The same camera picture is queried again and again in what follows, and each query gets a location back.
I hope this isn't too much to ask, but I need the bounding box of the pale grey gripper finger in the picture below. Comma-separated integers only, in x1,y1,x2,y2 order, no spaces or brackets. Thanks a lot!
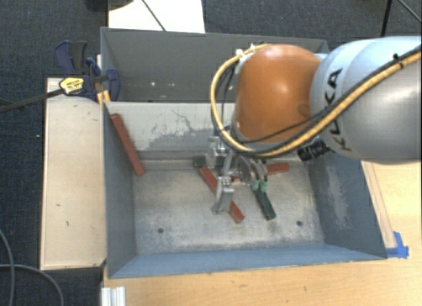
210,177,227,216
220,186,236,215

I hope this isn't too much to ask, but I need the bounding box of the red-brown flat block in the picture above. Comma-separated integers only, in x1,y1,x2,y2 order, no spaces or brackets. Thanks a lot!
109,113,146,177
198,165,246,224
231,162,291,184

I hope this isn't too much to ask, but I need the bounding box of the grey metal bin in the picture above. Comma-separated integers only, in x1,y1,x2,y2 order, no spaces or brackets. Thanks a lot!
100,26,388,280

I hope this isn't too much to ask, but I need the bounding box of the pale wood flat board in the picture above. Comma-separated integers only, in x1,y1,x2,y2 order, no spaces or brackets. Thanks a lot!
39,76,108,271

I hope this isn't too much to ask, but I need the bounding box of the black cylinder on white bracket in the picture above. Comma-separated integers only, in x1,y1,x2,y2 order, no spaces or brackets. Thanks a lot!
297,140,331,162

